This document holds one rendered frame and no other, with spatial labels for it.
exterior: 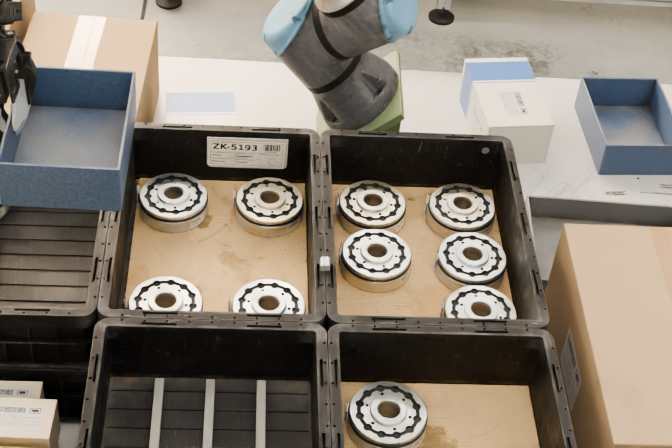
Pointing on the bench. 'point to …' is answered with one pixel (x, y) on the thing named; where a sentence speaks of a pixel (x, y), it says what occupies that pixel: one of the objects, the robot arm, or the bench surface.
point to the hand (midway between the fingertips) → (11, 122)
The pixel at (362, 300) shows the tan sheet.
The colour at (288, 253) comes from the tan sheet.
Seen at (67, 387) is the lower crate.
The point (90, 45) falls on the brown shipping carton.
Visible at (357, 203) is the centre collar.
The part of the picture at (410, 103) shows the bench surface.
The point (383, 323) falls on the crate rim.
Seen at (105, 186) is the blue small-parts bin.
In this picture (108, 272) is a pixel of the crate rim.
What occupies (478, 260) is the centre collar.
